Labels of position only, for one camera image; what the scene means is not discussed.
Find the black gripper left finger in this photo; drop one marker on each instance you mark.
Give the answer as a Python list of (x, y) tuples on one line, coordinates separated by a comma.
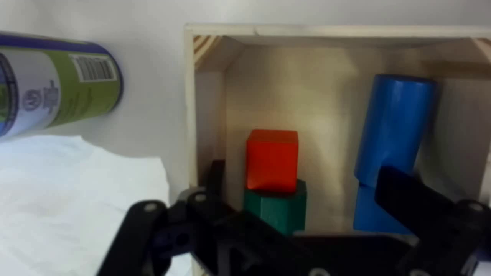
[(154, 235)]

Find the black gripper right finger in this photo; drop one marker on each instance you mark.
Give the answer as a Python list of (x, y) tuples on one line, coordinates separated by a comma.
[(445, 235)]

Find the green hexagonal wooden block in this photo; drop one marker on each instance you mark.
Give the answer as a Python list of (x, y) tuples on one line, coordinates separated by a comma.
[(278, 212)]

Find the blue wooden block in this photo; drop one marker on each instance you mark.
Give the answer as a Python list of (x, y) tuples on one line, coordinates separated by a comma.
[(368, 209)]

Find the light wooden box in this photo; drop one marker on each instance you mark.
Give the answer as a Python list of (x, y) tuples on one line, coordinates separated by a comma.
[(307, 92)]

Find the white cloth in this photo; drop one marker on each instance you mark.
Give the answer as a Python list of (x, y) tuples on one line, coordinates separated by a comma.
[(51, 204)]

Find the blue wooden cylinder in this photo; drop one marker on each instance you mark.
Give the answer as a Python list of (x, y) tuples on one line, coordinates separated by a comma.
[(396, 117)]

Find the red wooden cube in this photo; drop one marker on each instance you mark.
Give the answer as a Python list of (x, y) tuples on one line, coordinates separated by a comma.
[(270, 161)]

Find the green labelled can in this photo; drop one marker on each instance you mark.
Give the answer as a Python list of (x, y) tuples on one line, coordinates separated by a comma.
[(62, 86)]

